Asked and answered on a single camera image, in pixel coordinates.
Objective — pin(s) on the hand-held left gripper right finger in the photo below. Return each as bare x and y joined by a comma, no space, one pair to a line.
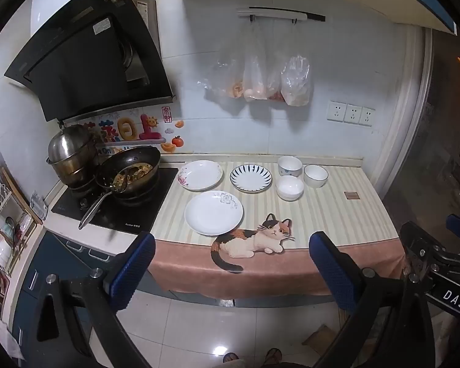
331,272

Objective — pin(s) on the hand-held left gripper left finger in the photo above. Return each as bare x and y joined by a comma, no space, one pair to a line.
132,272

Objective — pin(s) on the plain white bowl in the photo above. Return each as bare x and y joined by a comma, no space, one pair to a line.
289,188

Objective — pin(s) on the white bowl dark blue rim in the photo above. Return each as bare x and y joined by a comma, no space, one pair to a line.
316,176

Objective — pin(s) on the white plate grey flower print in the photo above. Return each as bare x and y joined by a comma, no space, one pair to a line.
212,214

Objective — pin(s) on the white bowl blue print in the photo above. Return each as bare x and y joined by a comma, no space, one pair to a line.
290,166

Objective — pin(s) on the white plate pink flower print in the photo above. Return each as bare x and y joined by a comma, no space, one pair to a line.
201,174

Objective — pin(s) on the white plate blue striped rim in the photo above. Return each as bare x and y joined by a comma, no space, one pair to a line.
251,178

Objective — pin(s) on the striped tablecloth with cat print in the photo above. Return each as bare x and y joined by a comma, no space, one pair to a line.
322,214

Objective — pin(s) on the black cooktop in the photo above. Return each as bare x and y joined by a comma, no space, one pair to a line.
142,211

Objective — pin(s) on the cardboard piece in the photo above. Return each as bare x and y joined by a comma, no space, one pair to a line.
320,335

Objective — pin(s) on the metal spatula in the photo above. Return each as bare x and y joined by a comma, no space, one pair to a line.
94,211

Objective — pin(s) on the brown square patch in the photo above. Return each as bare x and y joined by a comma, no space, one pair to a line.
352,195

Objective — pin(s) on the blue base cabinet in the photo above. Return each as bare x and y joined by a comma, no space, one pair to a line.
53,253

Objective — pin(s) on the person's right foot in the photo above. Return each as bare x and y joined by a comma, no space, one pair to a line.
273,355

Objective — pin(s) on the person's foot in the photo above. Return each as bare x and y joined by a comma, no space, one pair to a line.
273,355
231,357

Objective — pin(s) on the glass door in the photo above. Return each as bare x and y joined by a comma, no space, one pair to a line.
437,122

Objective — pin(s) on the black wok with food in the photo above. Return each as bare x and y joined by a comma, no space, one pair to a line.
138,159

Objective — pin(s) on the person's left foot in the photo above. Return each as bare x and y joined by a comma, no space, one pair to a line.
231,357

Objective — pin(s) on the white storage rack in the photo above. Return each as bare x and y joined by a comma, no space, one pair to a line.
4,237

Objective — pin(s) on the wooden cutting board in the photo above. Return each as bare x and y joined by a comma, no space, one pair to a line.
21,197

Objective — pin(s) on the stainless steel steamer pot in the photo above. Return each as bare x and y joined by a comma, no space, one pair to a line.
71,145

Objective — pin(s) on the white cloth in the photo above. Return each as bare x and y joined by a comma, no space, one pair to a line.
7,337

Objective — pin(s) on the clear plastic bag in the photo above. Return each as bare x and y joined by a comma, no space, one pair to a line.
297,80
226,76
256,76
276,84

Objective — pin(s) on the black range hood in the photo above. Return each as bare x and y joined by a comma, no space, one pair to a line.
80,57

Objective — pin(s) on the white wall socket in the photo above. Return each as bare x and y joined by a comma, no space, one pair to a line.
367,116
353,114
336,111

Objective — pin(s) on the colourful lettering wall sticker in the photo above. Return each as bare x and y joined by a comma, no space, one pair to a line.
134,132

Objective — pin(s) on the red character wall sticker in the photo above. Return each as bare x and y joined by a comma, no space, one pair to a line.
167,114

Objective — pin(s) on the wall hook rail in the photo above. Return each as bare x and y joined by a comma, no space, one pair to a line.
280,13

